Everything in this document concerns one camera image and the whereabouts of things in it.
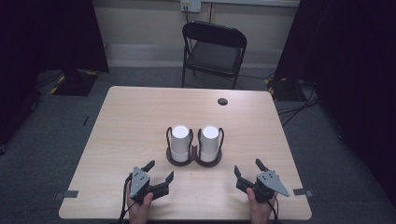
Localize person's right hand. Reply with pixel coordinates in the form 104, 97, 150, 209
246, 187, 278, 224

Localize black folding chair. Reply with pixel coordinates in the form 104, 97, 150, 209
181, 21, 248, 91

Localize white wall socket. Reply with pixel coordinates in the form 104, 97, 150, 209
180, 0, 203, 13

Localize hand-held gripper black cable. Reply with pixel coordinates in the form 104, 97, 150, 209
270, 191, 281, 224
117, 174, 138, 224

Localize black curtain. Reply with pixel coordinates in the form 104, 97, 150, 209
274, 0, 396, 200
0, 0, 110, 146

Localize stack of white paper cups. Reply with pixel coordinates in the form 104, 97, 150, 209
199, 124, 220, 163
170, 124, 191, 162

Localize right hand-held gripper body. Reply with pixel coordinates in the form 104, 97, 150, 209
235, 170, 290, 203

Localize person's left hand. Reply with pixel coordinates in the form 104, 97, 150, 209
126, 186, 154, 224

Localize left hand-held gripper black cable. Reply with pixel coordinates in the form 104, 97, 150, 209
117, 174, 138, 224

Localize black floor cables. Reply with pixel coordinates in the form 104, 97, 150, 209
276, 80, 321, 127

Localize black stand base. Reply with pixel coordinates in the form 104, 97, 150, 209
49, 69, 100, 97
264, 77, 300, 102

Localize right hand-held gripper black cable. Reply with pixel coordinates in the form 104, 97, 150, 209
270, 191, 281, 224

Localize black power cable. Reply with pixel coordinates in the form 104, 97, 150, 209
182, 4, 192, 24

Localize dark wire double cup holder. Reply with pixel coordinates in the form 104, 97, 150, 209
165, 125, 226, 168

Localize grey tape strip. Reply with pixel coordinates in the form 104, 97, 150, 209
54, 189, 79, 201
292, 188, 314, 198

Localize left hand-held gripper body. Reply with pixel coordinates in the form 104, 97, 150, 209
128, 166, 171, 205

